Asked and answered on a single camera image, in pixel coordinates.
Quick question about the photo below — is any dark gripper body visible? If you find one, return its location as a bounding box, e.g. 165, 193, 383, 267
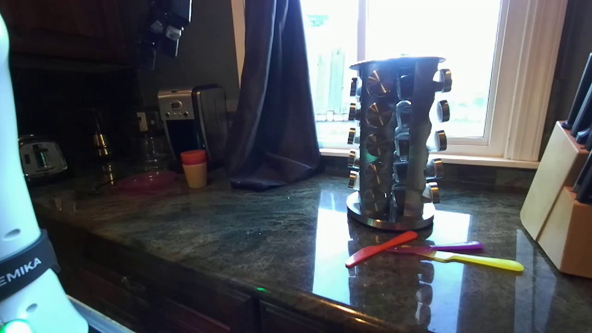
145, 0, 195, 58

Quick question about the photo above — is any glass coffee carafe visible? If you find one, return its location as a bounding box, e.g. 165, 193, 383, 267
132, 108, 176, 180

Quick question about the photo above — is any dark blue curtain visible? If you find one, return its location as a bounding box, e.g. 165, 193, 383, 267
224, 0, 324, 191

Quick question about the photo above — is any dark glass bottle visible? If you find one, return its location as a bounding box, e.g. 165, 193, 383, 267
91, 116, 119, 188

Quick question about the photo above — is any pink and white cup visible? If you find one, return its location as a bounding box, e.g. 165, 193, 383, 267
180, 147, 211, 190

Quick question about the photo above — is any silver toaster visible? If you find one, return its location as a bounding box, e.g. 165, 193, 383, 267
17, 136, 71, 180

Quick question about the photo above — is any steel revolving spice rack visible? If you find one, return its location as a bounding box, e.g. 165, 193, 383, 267
345, 55, 456, 232

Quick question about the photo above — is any dark wooden counter cabinet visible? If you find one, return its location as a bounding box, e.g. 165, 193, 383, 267
47, 216, 396, 333

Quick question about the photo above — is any red knife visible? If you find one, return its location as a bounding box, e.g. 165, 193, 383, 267
345, 228, 420, 269

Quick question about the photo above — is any wooden knife block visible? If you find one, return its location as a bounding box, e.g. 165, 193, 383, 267
518, 119, 592, 280

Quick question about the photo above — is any white window frame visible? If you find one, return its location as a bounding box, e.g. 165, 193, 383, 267
230, 0, 570, 169

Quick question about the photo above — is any purple handled knife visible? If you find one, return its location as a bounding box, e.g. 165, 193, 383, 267
395, 240, 487, 256

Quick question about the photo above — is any yellow handled knife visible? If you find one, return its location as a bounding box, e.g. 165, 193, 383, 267
395, 245, 528, 275

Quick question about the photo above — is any dark knife handle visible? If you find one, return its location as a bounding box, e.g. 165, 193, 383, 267
563, 51, 592, 130
572, 149, 592, 204
570, 82, 592, 138

